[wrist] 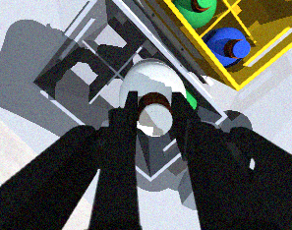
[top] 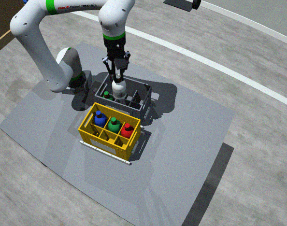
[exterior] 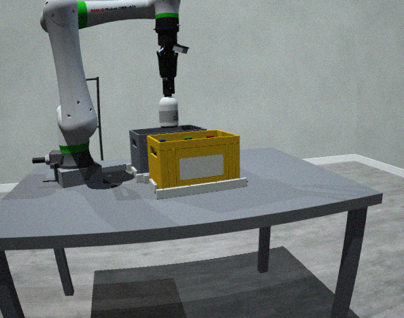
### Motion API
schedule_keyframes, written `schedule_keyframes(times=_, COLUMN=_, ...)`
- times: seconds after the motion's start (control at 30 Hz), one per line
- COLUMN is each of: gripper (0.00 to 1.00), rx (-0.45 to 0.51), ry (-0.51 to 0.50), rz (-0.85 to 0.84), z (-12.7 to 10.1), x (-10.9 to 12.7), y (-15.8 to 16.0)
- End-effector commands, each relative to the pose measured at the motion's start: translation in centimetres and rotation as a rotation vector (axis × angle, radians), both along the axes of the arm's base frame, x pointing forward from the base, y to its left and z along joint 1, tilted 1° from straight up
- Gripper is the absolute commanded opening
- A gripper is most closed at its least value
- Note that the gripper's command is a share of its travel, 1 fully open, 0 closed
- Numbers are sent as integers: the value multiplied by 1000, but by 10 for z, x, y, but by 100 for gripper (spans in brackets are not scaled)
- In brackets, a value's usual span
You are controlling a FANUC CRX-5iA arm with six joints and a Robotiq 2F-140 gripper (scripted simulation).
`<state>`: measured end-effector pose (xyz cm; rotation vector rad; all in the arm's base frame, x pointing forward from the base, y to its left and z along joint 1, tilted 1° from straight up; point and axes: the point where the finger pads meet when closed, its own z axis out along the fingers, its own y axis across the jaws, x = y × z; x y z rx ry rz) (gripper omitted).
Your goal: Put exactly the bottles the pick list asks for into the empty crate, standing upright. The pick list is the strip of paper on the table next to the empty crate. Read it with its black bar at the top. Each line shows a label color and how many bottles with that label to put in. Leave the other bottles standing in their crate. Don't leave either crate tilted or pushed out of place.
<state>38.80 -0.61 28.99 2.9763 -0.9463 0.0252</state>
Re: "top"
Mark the blue bottle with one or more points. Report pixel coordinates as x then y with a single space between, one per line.
100 119

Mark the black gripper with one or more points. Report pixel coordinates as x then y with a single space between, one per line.
111 54

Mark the yellow plastic crate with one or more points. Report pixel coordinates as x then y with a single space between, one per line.
108 141

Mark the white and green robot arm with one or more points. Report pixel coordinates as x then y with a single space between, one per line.
66 70

